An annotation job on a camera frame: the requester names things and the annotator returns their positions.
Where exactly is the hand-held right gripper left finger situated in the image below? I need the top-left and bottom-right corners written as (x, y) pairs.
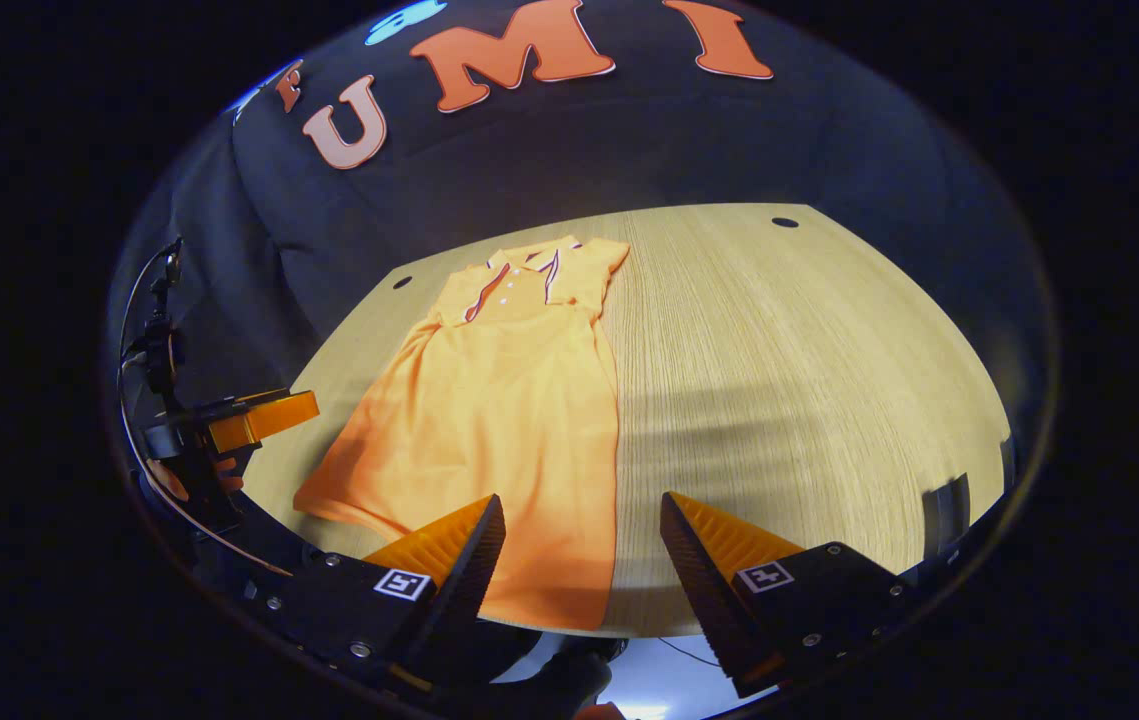
top-left (257, 493), bottom-right (508, 693)

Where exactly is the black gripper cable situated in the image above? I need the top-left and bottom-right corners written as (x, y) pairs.
top-left (117, 240), bottom-right (292, 578)

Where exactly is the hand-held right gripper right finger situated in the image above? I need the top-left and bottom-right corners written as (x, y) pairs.
top-left (659, 490), bottom-right (917, 700)

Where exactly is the orange T-shirt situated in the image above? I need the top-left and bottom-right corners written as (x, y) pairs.
top-left (292, 235), bottom-right (632, 633)

